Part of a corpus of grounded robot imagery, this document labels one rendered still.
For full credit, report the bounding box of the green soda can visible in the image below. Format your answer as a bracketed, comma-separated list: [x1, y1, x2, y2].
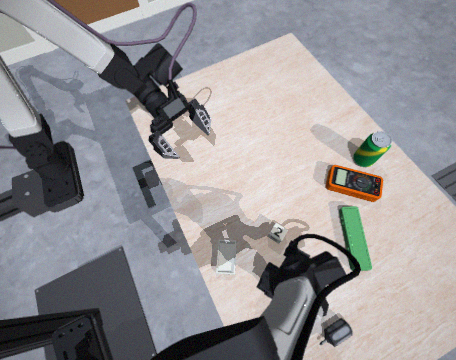
[353, 131, 392, 167]

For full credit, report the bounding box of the orange digital multimeter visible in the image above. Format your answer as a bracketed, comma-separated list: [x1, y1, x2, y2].
[326, 165, 383, 202]

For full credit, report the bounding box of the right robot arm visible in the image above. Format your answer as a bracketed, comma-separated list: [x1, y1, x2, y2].
[51, 240, 346, 360]

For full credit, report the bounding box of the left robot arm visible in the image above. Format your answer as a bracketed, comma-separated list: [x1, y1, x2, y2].
[0, 0, 186, 207]

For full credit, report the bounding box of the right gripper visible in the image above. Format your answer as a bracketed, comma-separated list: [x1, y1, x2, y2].
[256, 262, 279, 299]

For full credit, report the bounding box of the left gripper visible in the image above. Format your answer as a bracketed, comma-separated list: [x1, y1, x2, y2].
[145, 92, 211, 159]

